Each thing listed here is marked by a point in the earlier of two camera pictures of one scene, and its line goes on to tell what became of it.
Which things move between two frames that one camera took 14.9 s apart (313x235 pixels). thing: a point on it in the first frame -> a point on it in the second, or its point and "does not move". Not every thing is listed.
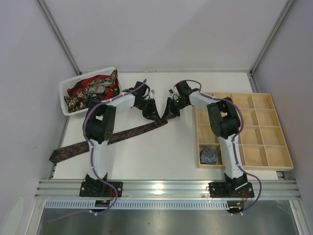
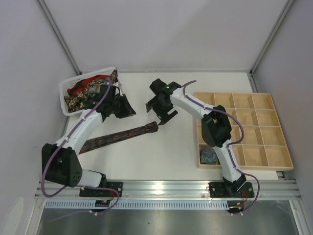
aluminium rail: x=167 y=189 does not move
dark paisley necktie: x=84 y=148 does not move
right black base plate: x=230 y=189 does not move
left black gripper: x=148 y=107 -> x=123 y=105
